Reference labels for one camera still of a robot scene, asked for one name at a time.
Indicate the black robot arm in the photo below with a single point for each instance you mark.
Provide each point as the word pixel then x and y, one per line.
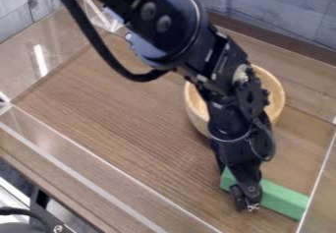
pixel 172 36

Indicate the green foam stick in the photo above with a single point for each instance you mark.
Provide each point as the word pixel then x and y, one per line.
pixel 279 198

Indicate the black table leg bracket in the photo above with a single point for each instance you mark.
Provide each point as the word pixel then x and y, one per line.
pixel 54 225

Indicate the clear acrylic corner bracket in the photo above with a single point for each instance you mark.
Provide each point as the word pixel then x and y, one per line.
pixel 100 16

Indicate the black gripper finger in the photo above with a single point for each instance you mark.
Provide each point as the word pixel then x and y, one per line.
pixel 247 174
pixel 239 198

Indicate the clear acrylic tray wall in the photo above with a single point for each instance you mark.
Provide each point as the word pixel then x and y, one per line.
pixel 94 188

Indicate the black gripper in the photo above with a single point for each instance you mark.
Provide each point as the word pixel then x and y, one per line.
pixel 230 87

